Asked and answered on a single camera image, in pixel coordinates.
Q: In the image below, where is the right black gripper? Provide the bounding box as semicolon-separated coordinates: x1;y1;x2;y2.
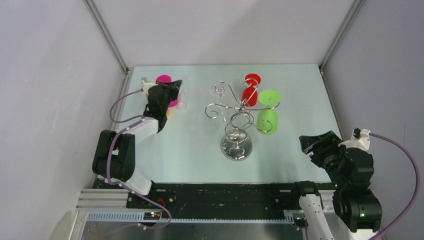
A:
299;129;346;187

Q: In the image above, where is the clear champagne flute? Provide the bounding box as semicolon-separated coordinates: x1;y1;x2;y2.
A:
176;78;189;111

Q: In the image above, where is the orange wine glass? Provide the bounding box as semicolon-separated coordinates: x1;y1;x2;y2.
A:
145;93;171;117

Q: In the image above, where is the clear wine glass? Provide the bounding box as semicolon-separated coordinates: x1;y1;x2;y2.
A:
207;81;229;123

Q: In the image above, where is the green wine glass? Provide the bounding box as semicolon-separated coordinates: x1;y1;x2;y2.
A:
256;89;281;135

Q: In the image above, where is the red wine glass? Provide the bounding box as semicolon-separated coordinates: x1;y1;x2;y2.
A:
241;73;261;107

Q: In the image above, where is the chrome wine glass rack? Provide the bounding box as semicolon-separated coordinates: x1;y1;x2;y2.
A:
204;82;265;162

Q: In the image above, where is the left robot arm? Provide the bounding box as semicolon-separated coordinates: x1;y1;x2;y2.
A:
92;78;183;208

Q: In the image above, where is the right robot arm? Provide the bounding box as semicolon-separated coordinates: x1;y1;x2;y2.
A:
290;128;382;240

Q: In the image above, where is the pink wine glass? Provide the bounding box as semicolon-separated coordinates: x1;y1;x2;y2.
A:
155;74;179;108

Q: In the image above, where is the right circuit board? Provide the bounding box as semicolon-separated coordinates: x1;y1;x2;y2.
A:
292;217;308;229

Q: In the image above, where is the circuit board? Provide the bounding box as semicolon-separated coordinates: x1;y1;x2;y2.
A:
292;217;308;229
143;211;162;221

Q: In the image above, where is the left circuit board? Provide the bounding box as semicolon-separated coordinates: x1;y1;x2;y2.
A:
143;211;162;221

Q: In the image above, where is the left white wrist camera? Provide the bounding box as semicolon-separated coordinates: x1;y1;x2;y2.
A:
141;77;158;97

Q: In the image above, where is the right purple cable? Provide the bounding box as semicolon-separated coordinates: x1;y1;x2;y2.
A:
364;132;422;240

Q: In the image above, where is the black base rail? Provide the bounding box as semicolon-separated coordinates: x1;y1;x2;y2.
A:
92;178;324;221

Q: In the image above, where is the left aluminium frame post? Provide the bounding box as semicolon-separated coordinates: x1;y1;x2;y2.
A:
83;0;129;75

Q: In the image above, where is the aluminium frame post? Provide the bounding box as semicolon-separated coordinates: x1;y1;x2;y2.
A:
319;0;365;76
83;0;129;75

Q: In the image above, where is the right aluminium frame post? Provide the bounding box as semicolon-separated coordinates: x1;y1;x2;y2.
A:
319;0;365;76

